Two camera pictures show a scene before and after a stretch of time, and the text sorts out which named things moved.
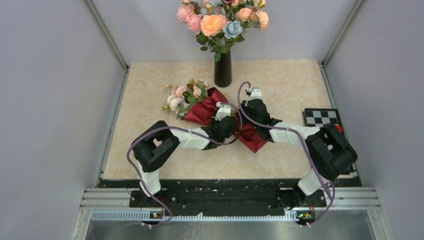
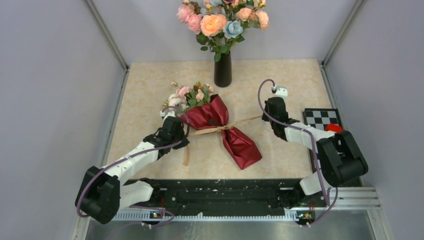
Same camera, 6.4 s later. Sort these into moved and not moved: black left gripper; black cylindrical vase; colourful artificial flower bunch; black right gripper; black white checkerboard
Moved: black right gripper; black left gripper
Not moved: black white checkerboard; colourful artificial flower bunch; black cylindrical vase
